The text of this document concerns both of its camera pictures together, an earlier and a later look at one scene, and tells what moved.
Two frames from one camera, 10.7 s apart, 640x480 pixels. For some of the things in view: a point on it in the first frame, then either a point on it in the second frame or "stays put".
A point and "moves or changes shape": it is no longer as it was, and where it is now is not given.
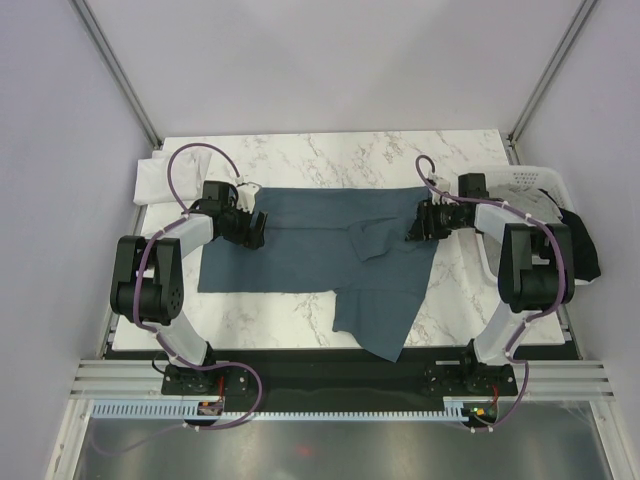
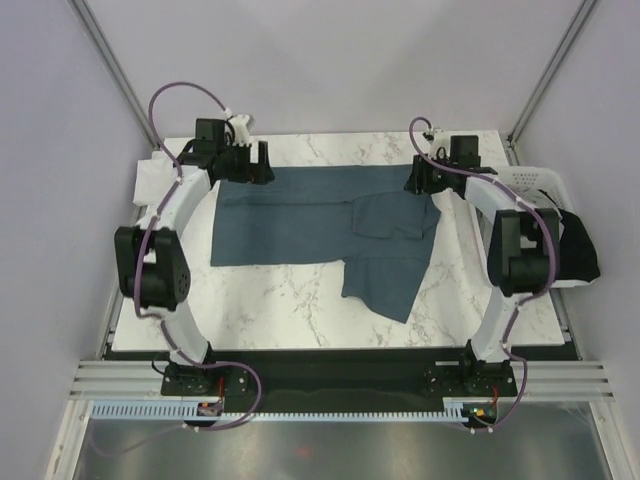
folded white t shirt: [189, 172] stays put
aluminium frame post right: [545, 81] stays put
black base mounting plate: [337, 378] stays put
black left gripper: [252, 239] → [259, 173]
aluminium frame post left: [118, 73] stays put
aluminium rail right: [563, 381] stays put
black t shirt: [586, 263] stays put
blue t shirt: [347, 240] moves or changes shape
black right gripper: [422, 229] → [415, 183]
